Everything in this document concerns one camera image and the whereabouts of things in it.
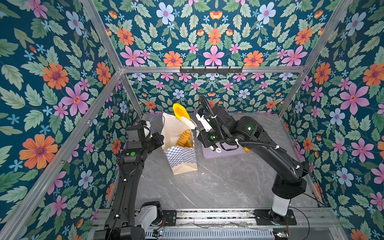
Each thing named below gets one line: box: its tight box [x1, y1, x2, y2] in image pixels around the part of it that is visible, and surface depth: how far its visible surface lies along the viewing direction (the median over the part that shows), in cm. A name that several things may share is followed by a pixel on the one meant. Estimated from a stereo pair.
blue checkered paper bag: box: [161, 112, 198, 175], surface depth 79 cm
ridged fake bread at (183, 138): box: [176, 129, 191, 147], surface depth 98 cm
